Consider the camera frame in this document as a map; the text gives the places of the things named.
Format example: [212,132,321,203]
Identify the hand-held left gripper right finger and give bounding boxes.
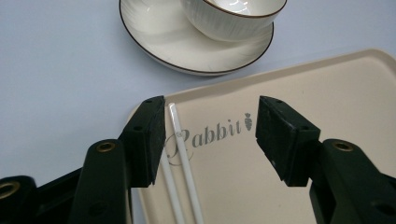
[255,95,396,224]

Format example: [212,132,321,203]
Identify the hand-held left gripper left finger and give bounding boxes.
[67,95,166,224]

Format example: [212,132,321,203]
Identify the white chopstick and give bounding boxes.
[159,148,187,224]
[167,102,205,224]

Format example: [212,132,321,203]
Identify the beige tray with rabbit print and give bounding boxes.
[125,48,396,224]

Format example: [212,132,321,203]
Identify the white plate with dark rim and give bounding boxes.
[119,0,276,77]

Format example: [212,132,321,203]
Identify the white ribbed bowl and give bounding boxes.
[179,0,288,43]

